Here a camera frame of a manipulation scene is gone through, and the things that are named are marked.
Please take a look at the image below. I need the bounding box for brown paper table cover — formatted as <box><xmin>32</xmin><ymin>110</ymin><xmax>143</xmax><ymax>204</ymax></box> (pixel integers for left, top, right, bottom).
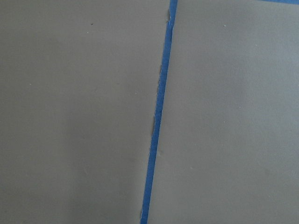
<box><xmin>0</xmin><ymin>0</ymin><xmax>299</xmax><ymax>224</ymax></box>

